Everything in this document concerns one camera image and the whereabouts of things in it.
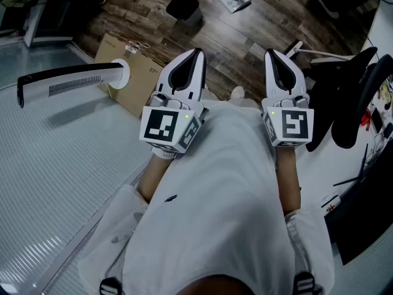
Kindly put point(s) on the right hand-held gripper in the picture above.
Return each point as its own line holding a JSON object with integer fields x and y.
{"x": 294, "y": 124}

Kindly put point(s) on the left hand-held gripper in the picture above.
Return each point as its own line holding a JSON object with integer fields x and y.
{"x": 159, "y": 124}

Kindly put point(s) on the black waste bin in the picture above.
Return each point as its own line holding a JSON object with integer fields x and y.
{"x": 182, "y": 6}

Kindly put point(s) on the person's left forearm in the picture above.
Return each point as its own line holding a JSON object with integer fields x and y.
{"x": 150, "y": 180}

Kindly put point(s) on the person's right forearm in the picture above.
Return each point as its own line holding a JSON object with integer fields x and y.
{"x": 288, "y": 180}

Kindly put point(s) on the white shoe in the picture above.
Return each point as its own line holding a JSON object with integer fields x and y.
{"x": 237, "y": 92}

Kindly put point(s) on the round white monitor stand base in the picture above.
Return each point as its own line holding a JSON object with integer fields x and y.
{"x": 126, "y": 72}

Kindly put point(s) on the flat cardboard box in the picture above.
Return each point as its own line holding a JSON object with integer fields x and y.
{"x": 122, "y": 54}

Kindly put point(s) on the black office chair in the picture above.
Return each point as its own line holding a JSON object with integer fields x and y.
{"x": 347, "y": 109}

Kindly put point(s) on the small red object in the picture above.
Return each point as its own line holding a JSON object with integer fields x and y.
{"x": 366, "y": 118}

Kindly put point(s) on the black phone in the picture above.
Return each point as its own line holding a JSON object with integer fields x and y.
{"x": 377, "y": 120}

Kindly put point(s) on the person's white shirt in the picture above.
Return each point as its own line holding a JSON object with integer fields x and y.
{"x": 215, "y": 180}

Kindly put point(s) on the curved computer monitor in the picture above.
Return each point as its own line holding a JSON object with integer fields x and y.
{"x": 61, "y": 81}

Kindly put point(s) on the white patterned small box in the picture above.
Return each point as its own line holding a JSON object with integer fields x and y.
{"x": 330, "y": 203}

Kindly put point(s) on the black desk mat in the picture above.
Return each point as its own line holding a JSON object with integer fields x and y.
{"x": 362, "y": 226}

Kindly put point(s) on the white desk leg frame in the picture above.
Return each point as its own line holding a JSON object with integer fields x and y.
{"x": 293, "y": 49}

